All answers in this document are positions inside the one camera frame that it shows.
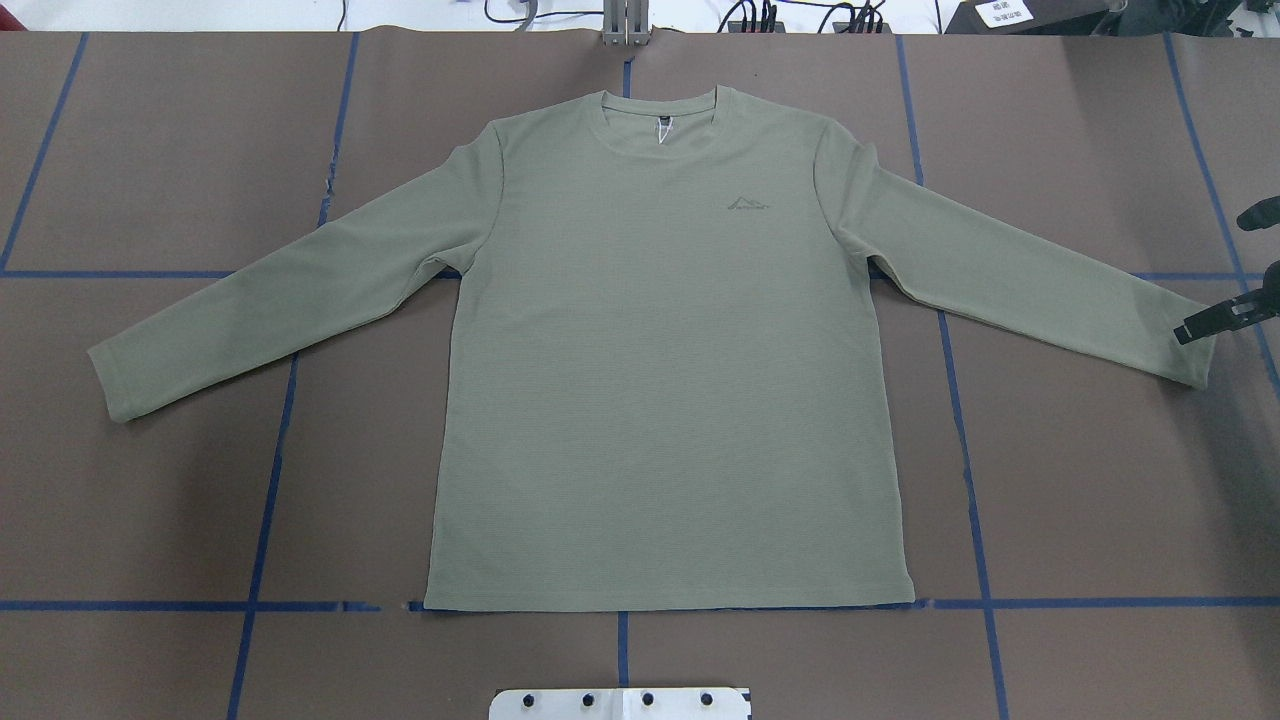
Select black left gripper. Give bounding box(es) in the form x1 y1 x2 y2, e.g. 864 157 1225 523
1174 263 1280 345

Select olive green long-sleeve shirt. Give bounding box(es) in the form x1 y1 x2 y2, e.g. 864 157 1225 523
88 86 1215 612

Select blue tape grid lines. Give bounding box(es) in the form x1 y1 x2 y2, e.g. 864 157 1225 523
3 27 1277 719

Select grey metal camera bracket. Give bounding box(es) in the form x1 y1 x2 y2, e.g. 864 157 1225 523
602 0 652 47

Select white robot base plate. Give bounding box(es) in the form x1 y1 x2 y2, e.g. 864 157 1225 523
488 687 753 719

